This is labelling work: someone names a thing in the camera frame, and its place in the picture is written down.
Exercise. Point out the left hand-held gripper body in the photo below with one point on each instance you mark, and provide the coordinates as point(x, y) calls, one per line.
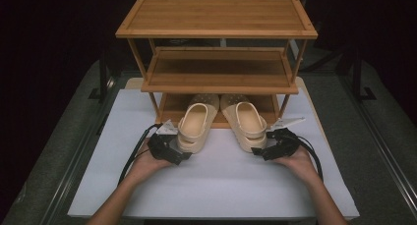
point(162, 146)

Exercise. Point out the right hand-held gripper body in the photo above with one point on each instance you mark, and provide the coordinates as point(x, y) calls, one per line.
point(282, 144)

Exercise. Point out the cream foam clog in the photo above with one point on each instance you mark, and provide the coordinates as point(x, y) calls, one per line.
point(195, 123)
point(249, 123)

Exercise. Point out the wooden three-tier shoe rack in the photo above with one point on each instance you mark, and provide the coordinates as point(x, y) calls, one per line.
point(216, 15)

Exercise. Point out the person's left hand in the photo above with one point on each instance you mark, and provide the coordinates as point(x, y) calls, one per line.
point(147, 166)

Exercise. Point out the person's right hand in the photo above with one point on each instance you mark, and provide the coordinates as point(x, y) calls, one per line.
point(300, 164)

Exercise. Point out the black metal stand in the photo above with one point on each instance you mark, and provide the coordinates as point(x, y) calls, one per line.
point(103, 77)
point(359, 77)

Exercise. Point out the aluminium frame rail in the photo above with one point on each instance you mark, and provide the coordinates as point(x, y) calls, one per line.
point(75, 159)
point(380, 136)

